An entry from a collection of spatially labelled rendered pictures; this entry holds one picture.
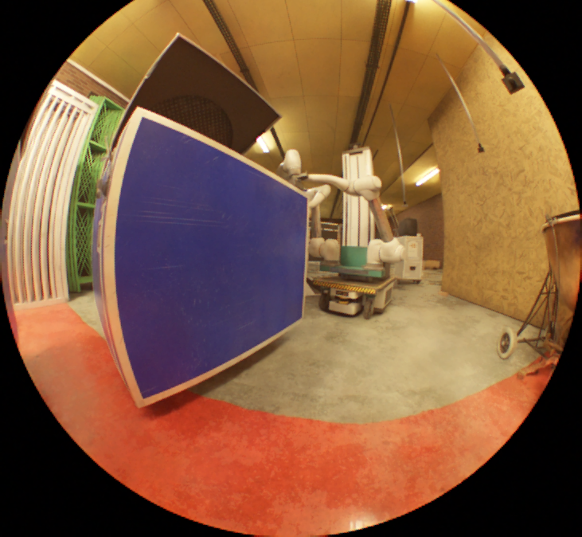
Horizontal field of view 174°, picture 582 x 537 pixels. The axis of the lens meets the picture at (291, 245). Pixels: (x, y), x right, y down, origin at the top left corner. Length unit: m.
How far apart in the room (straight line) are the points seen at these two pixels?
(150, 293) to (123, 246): 0.14
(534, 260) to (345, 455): 2.18
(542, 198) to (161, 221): 2.62
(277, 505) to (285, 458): 0.18
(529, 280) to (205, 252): 2.54
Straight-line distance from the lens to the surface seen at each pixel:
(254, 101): 1.53
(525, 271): 2.42
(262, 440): 0.74
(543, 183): 2.38
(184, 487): 0.69
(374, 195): 1.48
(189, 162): 0.59
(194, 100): 1.44
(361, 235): 2.06
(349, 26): 2.88
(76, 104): 2.65
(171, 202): 0.54
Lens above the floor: 0.63
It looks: 1 degrees up
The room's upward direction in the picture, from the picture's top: 3 degrees clockwise
